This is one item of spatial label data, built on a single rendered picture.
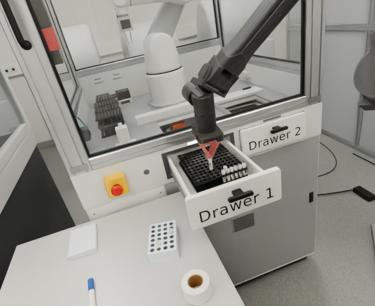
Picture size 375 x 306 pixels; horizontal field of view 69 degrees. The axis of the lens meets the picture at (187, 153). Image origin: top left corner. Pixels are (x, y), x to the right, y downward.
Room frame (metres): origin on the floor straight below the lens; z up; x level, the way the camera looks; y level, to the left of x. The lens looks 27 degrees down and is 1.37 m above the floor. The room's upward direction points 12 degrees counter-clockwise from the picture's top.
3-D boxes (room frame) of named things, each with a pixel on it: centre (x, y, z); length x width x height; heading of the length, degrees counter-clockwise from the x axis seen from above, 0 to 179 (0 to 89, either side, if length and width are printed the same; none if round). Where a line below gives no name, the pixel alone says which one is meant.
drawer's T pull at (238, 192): (0.61, -0.12, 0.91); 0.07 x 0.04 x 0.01; 102
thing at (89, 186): (1.40, 0.01, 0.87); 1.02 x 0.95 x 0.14; 102
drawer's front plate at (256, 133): (0.99, -0.36, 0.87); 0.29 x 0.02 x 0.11; 102
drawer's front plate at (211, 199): (0.63, -0.11, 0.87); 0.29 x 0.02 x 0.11; 102
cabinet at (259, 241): (1.40, 0.00, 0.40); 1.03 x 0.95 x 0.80; 102
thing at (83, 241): (0.71, 0.40, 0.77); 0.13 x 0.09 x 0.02; 12
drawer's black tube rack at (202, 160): (0.83, -0.07, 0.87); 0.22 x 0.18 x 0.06; 12
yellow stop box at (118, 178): (0.84, 0.27, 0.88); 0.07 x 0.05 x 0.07; 102
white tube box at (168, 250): (0.62, 0.12, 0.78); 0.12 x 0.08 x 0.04; 179
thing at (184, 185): (0.84, -0.07, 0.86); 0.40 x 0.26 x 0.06; 12
